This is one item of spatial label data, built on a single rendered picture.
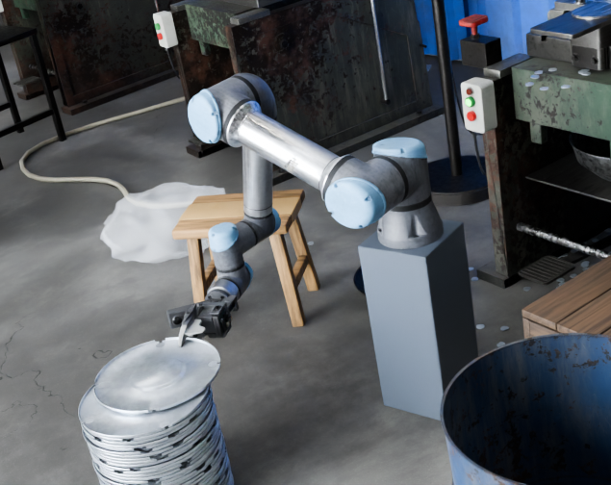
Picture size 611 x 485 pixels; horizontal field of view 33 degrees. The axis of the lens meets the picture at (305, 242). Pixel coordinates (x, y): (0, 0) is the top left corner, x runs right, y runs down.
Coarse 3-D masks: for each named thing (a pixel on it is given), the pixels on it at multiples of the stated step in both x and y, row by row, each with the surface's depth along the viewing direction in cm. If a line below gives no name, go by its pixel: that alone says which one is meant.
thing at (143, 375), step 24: (120, 360) 238; (144, 360) 236; (168, 360) 233; (192, 360) 232; (216, 360) 231; (96, 384) 230; (120, 384) 228; (144, 384) 226; (168, 384) 225; (192, 384) 223; (120, 408) 220; (144, 408) 218
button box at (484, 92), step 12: (468, 84) 267; (480, 84) 265; (492, 84) 266; (468, 96) 269; (480, 96) 265; (492, 96) 268; (468, 108) 271; (480, 108) 267; (492, 108) 269; (468, 120) 273; (480, 120) 269; (492, 120) 270; (480, 132) 271; (480, 168) 283
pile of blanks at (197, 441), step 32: (192, 416) 215; (96, 448) 216; (128, 448) 212; (160, 448) 213; (192, 448) 217; (224, 448) 231; (128, 480) 218; (160, 480) 216; (192, 480) 220; (224, 480) 228
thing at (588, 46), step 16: (560, 16) 254; (576, 16) 250; (592, 16) 247; (608, 16) 247; (544, 32) 246; (560, 32) 242; (576, 32) 240; (592, 32) 249; (608, 32) 249; (576, 48) 255; (592, 48) 251; (576, 64) 257; (592, 64) 253
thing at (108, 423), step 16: (96, 400) 226; (192, 400) 219; (80, 416) 221; (96, 416) 220; (112, 416) 219; (128, 416) 218; (144, 416) 217; (160, 416) 216; (176, 416) 215; (96, 432) 214; (112, 432) 214; (128, 432) 213; (144, 432) 212
